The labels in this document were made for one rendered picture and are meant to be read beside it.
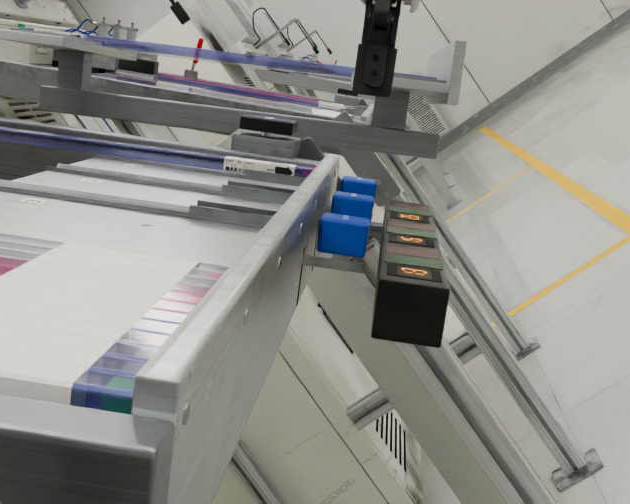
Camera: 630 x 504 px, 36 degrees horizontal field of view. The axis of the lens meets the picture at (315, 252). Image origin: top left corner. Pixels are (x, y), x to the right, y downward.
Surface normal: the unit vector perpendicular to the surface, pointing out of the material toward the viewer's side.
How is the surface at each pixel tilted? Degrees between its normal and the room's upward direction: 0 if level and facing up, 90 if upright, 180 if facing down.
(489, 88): 90
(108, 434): 43
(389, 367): 90
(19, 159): 90
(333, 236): 90
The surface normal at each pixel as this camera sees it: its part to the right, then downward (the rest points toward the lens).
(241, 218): -0.08, 0.18
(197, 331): 0.13, -0.97
